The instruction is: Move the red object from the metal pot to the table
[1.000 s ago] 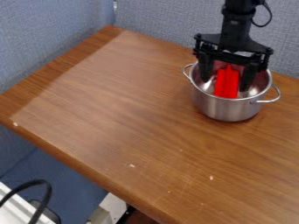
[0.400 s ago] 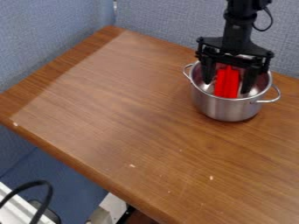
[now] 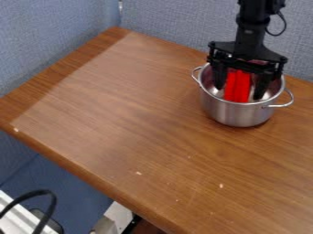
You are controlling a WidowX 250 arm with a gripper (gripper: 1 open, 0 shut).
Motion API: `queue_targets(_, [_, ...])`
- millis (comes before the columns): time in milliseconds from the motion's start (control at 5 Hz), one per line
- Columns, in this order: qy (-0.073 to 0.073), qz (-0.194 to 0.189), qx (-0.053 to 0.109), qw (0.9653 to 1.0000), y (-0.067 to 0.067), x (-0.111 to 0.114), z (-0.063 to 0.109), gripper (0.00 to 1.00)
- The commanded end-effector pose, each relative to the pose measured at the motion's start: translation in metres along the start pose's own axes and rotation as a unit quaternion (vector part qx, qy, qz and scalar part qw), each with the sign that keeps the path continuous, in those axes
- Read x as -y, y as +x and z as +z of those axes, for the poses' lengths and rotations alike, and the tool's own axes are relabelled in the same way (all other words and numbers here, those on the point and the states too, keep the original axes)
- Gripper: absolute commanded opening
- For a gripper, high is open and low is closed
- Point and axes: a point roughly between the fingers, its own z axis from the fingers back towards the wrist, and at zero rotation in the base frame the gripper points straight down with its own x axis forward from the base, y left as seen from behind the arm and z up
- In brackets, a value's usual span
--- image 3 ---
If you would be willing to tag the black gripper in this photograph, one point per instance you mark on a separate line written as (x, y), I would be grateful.
(246, 54)

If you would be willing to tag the red plastic block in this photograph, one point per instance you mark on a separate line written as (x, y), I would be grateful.
(237, 86)

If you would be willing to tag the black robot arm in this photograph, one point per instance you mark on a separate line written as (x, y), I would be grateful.
(255, 11)

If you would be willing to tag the metal pot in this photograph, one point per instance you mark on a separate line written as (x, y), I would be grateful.
(239, 114)

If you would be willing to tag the white table frame part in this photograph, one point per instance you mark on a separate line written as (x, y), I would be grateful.
(114, 221)

